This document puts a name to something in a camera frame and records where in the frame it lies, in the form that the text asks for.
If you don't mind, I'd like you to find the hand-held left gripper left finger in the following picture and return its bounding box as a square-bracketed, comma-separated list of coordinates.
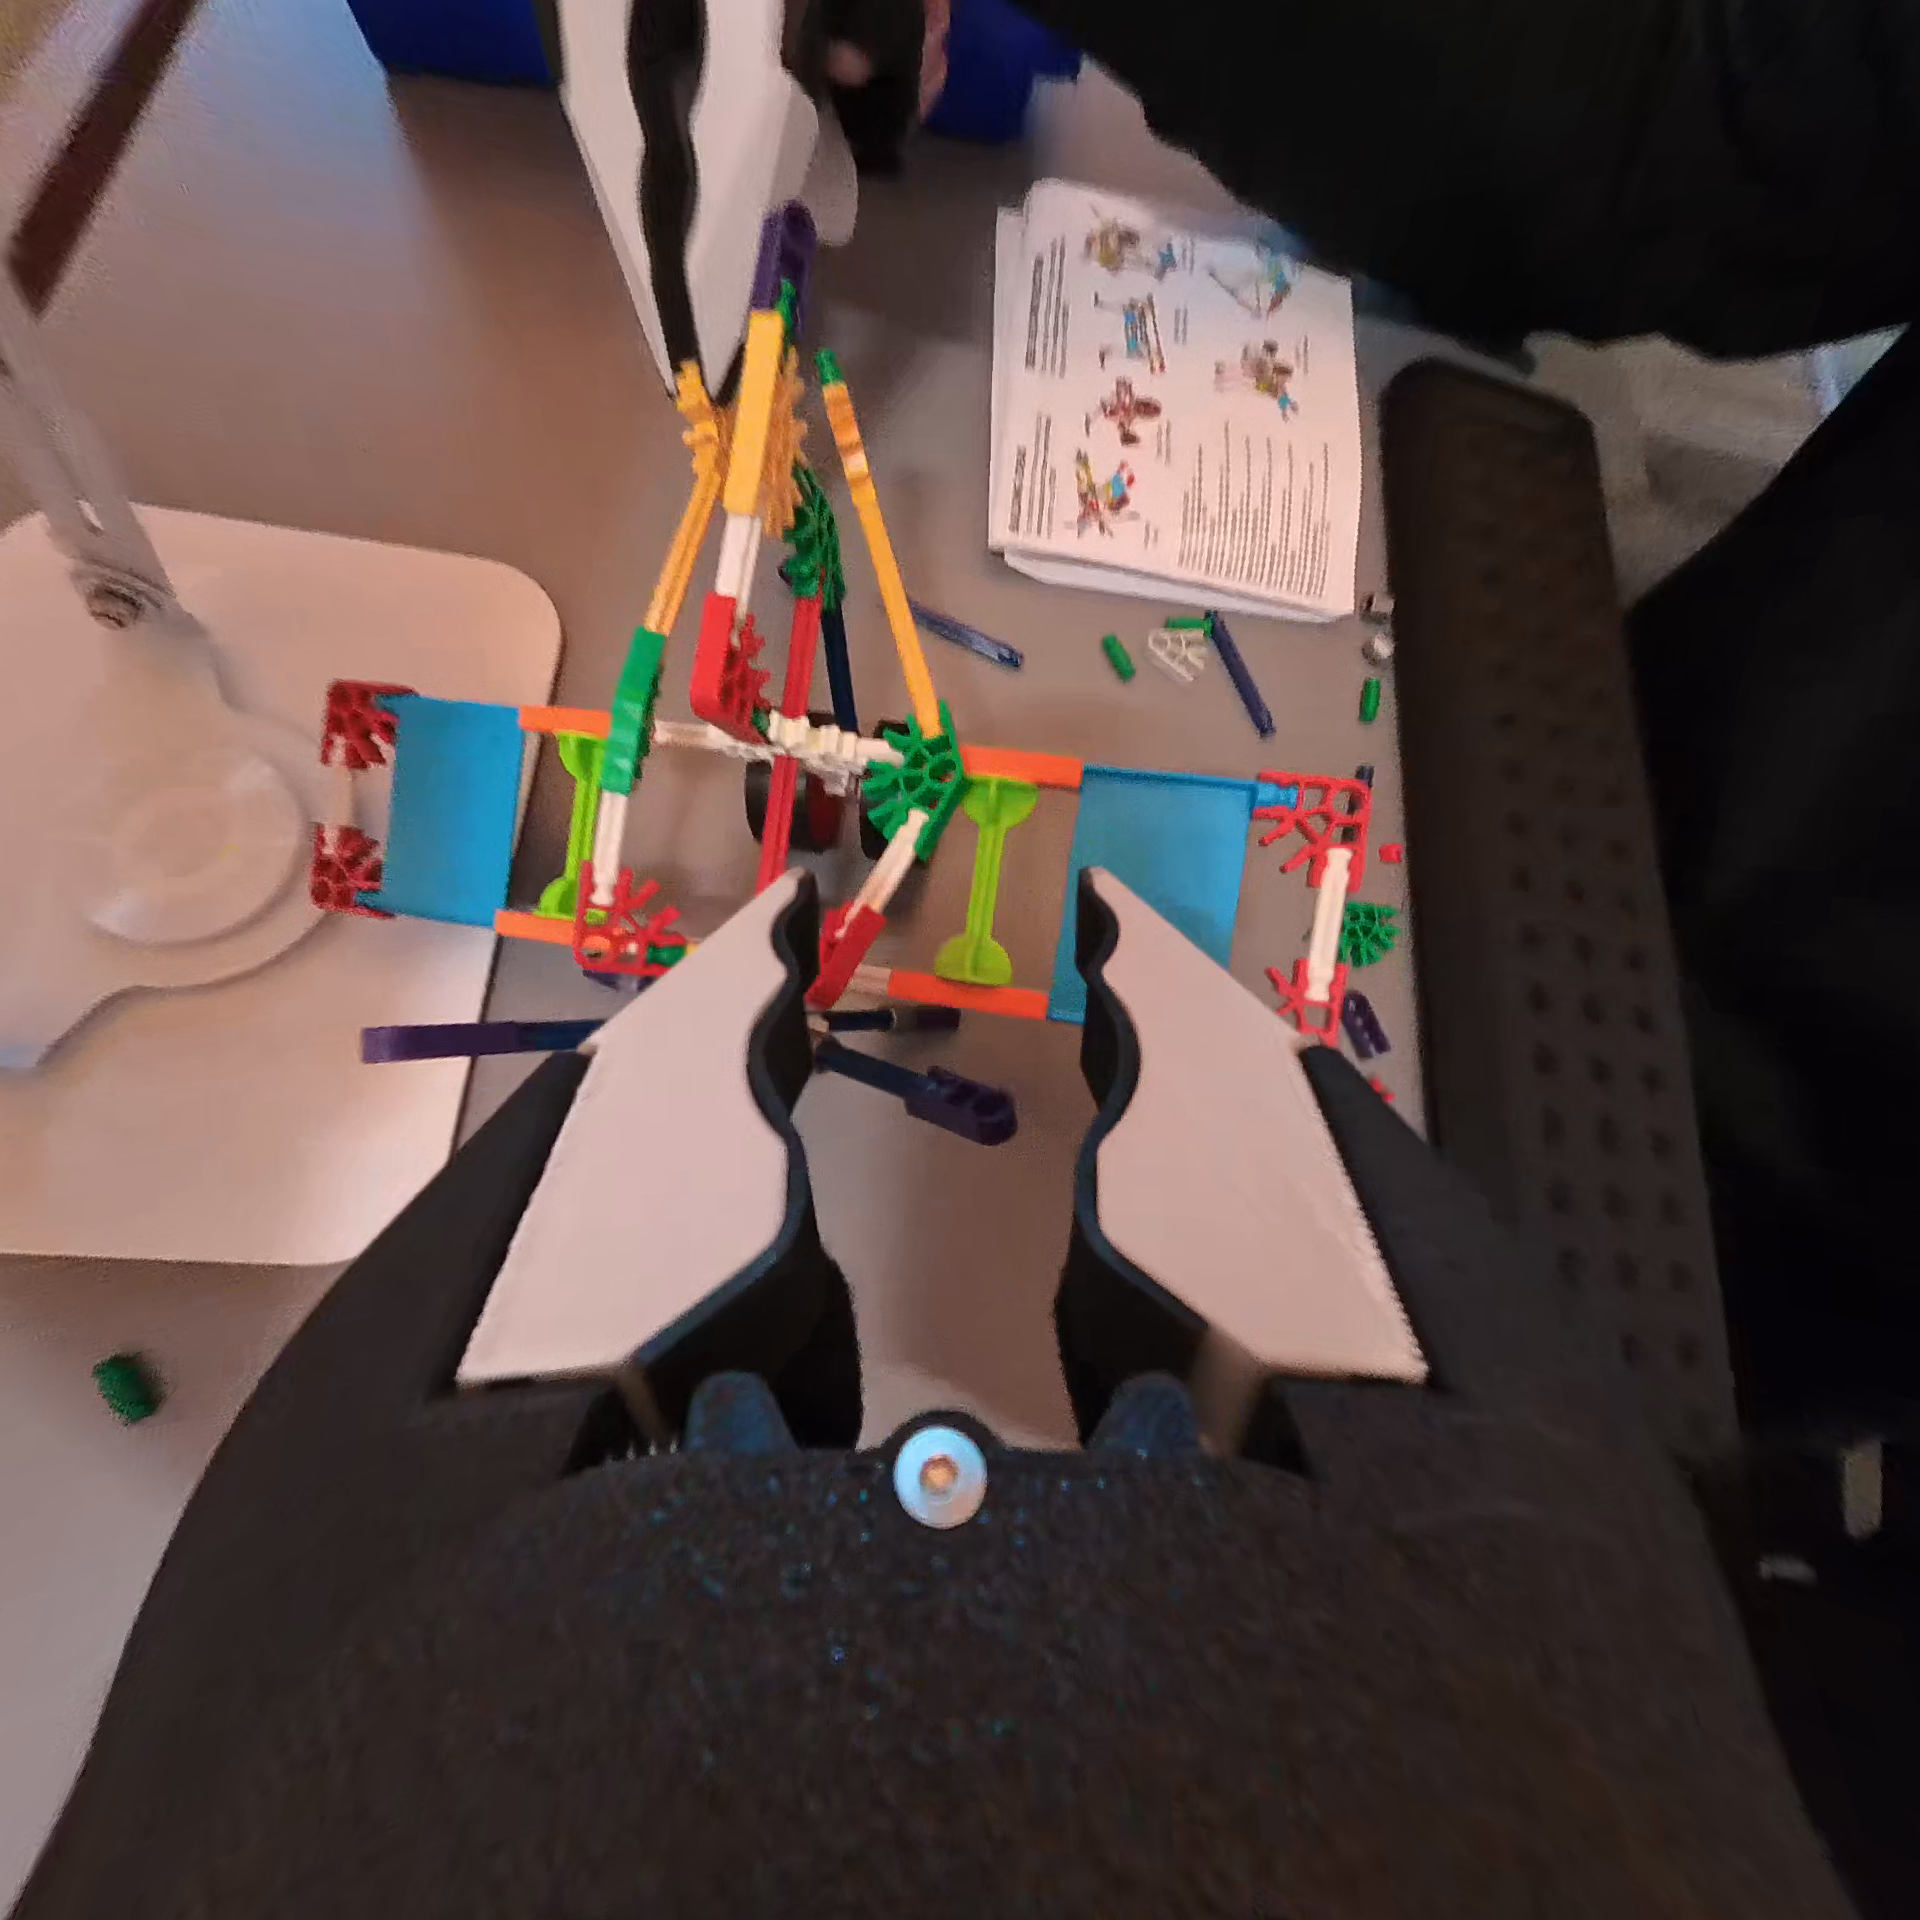
[454, 867, 826, 1387]

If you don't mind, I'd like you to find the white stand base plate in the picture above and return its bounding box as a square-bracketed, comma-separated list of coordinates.
[0, 503, 563, 1269]

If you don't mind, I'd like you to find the person's right forearm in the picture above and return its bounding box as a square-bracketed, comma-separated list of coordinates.
[1034, 0, 1920, 362]

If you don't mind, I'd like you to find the blue plastic bin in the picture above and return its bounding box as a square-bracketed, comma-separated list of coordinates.
[352, 0, 1084, 145]

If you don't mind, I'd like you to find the yellow rod with connector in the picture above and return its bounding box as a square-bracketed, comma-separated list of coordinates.
[815, 352, 952, 739]
[644, 367, 739, 639]

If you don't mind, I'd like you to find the colourful construction toy model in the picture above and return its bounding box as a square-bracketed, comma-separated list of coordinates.
[313, 201, 1405, 1149]

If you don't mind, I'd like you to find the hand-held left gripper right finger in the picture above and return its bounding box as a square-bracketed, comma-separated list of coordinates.
[1058, 867, 1430, 1387]

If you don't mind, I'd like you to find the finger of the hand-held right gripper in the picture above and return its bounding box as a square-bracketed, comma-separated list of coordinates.
[684, 0, 824, 392]
[556, 0, 709, 402]

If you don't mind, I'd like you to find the dark blue rod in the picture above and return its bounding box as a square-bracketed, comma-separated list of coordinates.
[1206, 611, 1277, 739]
[908, 601, 1027, 670]

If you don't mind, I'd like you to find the white instruction booklet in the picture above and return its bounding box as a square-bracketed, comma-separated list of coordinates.
[987, 180, 1364, 623]

